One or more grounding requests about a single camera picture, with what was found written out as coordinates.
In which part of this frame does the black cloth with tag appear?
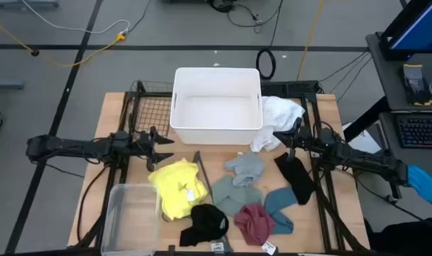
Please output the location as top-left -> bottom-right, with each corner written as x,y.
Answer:
179,203 -> 230,247

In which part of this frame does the black cable bundle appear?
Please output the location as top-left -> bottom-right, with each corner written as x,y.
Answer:
208,0 -> 284,35

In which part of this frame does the person's hand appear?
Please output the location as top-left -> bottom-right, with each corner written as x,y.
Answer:
406,164 -> 432,206

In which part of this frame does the grey yellow work glove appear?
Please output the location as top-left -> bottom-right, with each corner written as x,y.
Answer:
402,63 -> 432,107

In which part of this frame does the light grey cloth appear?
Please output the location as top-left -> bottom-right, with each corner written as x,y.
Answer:
223,151 -> 266,188

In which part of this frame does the blue ribbed cloth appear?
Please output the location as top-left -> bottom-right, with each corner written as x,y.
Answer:
263,186 -> 299,235

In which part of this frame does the white perforated plastic basket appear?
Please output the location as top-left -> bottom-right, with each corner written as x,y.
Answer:
169,67 -> 264,146

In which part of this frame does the black metal table frame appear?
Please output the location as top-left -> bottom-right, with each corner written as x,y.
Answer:
73,80 -> 372,255

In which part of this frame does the long black cloth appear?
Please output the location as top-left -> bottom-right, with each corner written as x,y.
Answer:
274,151 -> 316,206

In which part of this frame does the white sheet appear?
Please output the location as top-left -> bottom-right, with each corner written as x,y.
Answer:
342,122 -> 380,154

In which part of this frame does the yellow cloth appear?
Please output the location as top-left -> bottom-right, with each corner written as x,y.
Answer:
147,159 -> 209,221

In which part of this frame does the coiled black cable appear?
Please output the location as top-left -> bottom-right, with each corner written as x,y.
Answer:
255,0 -> 284,82

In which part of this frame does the computer monitor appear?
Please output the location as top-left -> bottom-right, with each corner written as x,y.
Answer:
379,0 -> 432,61

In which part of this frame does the person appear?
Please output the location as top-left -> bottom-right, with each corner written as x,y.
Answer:
364,202 -> 432,256

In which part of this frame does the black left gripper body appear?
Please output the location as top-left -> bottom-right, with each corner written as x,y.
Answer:
131,126 -> 159,172

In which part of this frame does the clear plastic bin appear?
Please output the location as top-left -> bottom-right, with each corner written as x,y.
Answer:
101,183 -> 163,256

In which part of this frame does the black wire mesh basket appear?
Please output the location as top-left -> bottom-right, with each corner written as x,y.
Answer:
129,80 -> 174,138

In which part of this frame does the white cloth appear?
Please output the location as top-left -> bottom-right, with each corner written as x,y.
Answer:
250,95 -> 306,153

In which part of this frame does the grey metal base bar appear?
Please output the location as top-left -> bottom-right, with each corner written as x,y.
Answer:
0,0 -> 59,9
0,80 -> 25,90

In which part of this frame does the sage green ribbed cloth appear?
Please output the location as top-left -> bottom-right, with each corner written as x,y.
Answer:
211,175 -> 264,218

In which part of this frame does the black keyboard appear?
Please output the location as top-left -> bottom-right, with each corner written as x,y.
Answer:
396,113 -> 432,149

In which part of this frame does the black desk cart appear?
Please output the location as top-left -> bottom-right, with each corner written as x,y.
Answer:
342,32 -> 432,168

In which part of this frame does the maroon cloth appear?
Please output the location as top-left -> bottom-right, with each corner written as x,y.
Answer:
233,203 -> 277,247

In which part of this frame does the yellow cable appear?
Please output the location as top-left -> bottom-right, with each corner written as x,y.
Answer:
296,0 -> 325,82
0,14 -> 126,68

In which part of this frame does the white cable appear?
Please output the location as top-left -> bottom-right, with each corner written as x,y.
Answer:
22,0 -> 131,36

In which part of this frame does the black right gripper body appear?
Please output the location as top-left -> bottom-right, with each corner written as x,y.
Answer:
287,117 -> 318,163

